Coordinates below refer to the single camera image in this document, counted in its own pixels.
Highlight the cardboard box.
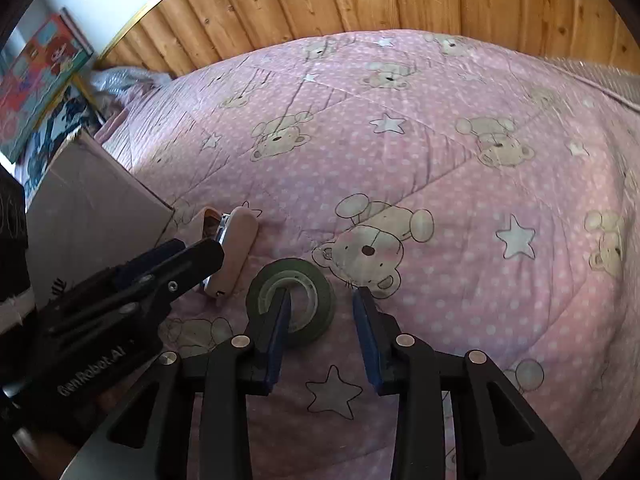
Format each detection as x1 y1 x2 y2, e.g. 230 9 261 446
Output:
26 131 174 309

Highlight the pink stapler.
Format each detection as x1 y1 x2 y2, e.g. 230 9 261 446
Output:
194 205 259 299

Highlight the colourful toy box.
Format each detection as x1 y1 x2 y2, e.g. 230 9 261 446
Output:
1 14 91 162

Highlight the pink bear quilt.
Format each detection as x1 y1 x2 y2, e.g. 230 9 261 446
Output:
100 30 639 479

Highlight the green tape roll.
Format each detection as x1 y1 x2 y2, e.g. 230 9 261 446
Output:
245 258 335 348

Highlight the bubble wrap sheet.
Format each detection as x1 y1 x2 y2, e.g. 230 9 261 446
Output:
544 58 640 112

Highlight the blue robot toy box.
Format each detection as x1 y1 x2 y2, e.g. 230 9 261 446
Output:
14 84 102 205

